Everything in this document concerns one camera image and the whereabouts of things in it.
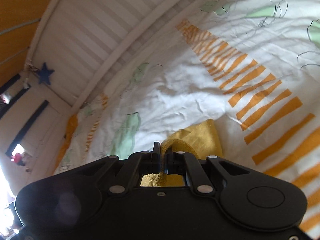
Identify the yellow knitted garment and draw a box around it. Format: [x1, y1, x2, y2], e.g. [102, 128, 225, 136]
[140, 119, 223, 187]

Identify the white shelf unit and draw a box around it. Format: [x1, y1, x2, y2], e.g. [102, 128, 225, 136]
[1, 72, 71, 194]

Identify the white patterned duvet cover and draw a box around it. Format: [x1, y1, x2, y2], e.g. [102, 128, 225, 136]
[55, 0, 319, 239]

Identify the blue star decoration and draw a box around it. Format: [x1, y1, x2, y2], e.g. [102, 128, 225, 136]
[35, 62, 55, 85]

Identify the white slatted bed rail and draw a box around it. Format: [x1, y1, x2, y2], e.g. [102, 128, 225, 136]
[31, 0, 196, 107]

